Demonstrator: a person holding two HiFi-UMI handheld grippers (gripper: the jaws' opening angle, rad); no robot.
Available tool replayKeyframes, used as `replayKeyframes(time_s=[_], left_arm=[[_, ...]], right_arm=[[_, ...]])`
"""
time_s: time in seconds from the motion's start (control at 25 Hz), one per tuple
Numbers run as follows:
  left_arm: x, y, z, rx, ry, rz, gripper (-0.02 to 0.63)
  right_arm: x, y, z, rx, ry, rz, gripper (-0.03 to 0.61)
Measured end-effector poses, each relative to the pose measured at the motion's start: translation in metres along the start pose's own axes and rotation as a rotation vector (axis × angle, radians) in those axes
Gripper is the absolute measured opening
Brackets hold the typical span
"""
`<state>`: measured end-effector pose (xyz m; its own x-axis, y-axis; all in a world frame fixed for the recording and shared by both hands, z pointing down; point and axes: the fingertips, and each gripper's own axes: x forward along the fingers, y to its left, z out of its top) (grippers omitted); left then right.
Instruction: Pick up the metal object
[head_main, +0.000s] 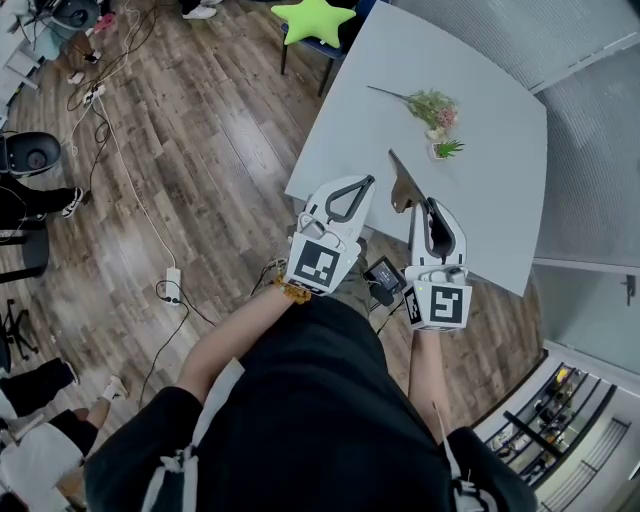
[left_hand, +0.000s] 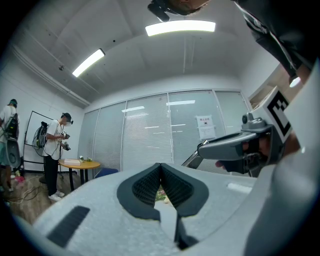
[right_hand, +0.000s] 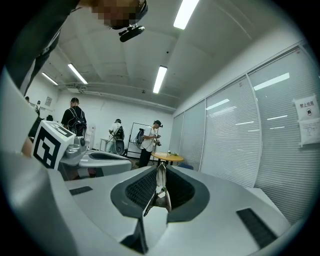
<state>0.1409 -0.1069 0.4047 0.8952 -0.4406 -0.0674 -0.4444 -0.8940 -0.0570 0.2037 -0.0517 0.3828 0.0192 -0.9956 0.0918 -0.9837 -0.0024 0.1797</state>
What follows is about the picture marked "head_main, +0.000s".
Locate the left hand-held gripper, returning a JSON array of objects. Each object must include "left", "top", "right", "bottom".
[{"left": 287, "top": 173, "right": 377, "bottom": 297}]

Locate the green star pillow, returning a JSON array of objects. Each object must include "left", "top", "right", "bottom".
[{"left": 270, "top": 0, "right": 358, "bottom": 45}]

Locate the black door handle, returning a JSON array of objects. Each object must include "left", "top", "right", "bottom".
[{"left": 619, "top": 273, "right": 639, "bottom": 307}]

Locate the artificial flower bouquet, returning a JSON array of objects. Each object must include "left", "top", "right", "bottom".
[{"left": 367, "top": 85, "right": 460, "bottom": 141}]

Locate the person's right forearm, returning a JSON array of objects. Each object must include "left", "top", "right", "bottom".
[{"left": 407, "top": 327, "right": 449, "bottom": 446}]

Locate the white fabric strap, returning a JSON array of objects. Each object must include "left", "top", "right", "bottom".
[{"left": 139, "top": 357, "right": 246, "bottom": 512}]

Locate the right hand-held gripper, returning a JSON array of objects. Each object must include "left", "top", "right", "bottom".
[{"left": 387, "top": 148, "right": 474, "bottom": 333}]

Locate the white power cable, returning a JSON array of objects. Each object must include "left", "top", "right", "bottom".
[{"left": 97, "top": 97, "right": 177, "bottom": 270}]

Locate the black power cable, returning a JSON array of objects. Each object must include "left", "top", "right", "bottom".
[{"left": 137, "top": 279, "right": 216, "bottom": 411}]

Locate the amber bead bracelet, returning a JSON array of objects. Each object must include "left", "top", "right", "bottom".
[{"left": 272, "top": 278, "right": 312, "bottom": 305}]

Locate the black stool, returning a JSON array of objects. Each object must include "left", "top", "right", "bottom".
[{"left": 0, "top": 219, "right": 50, "bottom": 285}]

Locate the black screen device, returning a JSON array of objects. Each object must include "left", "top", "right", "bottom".
[{"left": 362, "top": 254, "right": 409, "bottom": 307}]

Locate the blue chair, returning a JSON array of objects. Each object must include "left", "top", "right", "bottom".
[{"left": 279, "top": 0, "right": 376, "bottom": 99}]

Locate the black window railing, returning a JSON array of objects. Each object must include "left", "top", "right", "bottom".
[{"left": 482, "top": 362, "right": 634, "bottom": 512}]

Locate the small white potted plant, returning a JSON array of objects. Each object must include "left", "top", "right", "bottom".
[{"left": 427, "top": 139, "right": 466, "bottom": 162}]

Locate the person's olive trouser leg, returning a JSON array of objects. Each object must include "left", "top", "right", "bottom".
[{"left": 324, "top": 238, "right": 375, "bottom": 321}]

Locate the dark head-worn camera rig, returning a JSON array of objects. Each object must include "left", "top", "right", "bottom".
[
  {"left": 49, "top": 0, "right": 101, "bottom": 30},
  {"left": 0, "top": 130, "right": 63, "bottom": 180}
]

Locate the person's left forearm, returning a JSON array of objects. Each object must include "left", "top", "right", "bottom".
[{"left": 177, "top": 287, "right": 296, "bottom": 401}]

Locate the black office chair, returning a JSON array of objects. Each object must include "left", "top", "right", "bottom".
[{"left": 0, "top": 298, "right": 40, "bottom": 374}]

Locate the person's black shirt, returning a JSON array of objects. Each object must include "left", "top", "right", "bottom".
[{"left": 82, "top": 294, "right": 539, "bottom": 512}]

